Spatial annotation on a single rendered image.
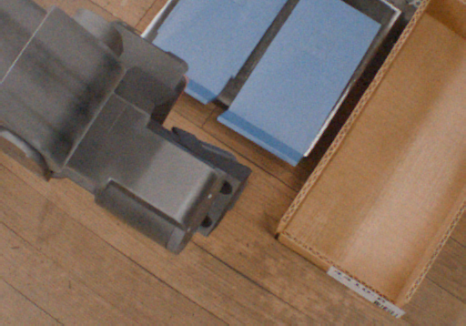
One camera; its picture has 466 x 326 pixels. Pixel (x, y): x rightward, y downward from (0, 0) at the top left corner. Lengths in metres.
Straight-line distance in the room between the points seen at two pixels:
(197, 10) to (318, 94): 0.12
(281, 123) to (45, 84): 0.36
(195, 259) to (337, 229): 0.12
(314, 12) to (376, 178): 0.15
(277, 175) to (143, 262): 0.13
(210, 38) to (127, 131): 0.31
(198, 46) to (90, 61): 0.35
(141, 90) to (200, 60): 0.22
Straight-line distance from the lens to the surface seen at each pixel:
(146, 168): 0.63
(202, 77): 0.92
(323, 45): 0.94
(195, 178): 0.63
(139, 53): 0.75
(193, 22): 0.94
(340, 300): 0.91
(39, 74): 0.58
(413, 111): 0.95
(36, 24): 0.58
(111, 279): 0.91
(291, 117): 0.91
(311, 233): 0.91
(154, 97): 0.71
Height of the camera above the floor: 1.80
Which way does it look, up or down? 75 degrees down
